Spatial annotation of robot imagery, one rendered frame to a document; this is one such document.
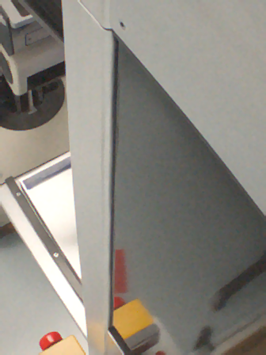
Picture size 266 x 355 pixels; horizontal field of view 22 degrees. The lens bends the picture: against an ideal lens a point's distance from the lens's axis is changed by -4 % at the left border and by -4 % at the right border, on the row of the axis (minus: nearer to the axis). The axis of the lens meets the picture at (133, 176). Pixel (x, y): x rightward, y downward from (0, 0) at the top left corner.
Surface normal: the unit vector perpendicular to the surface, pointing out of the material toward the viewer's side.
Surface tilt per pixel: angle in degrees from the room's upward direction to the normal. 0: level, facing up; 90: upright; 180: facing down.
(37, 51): 8
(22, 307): 0
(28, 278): 0
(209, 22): 90
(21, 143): 0
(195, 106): 90
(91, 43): 90
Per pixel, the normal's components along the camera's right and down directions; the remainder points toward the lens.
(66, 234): 0.04, -0.51
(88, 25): -0.84, 0.45
